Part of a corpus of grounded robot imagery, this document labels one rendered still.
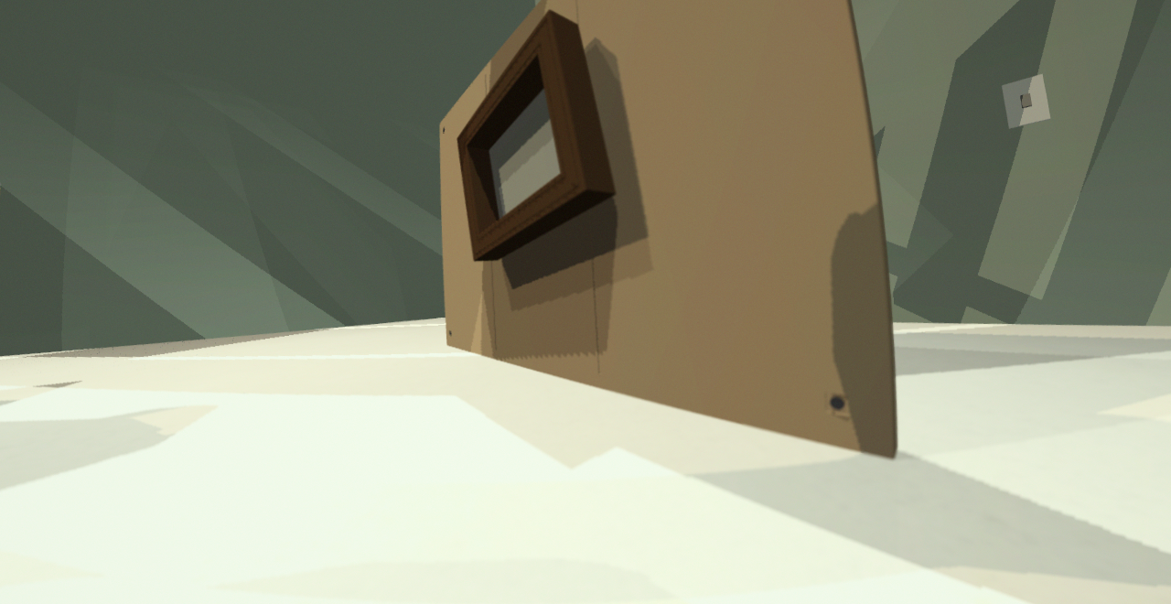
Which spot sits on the dark brown picture frame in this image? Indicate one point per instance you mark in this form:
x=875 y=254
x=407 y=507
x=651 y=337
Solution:
x=533 y=155

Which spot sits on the tan wall board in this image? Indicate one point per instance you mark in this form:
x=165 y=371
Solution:
x=741 y=271

